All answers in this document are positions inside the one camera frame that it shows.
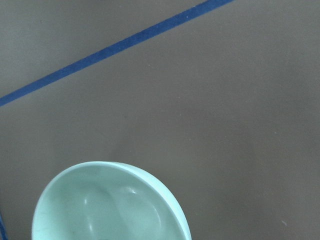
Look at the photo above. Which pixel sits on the green bowl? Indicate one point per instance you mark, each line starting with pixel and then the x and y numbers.
pixel 100 200

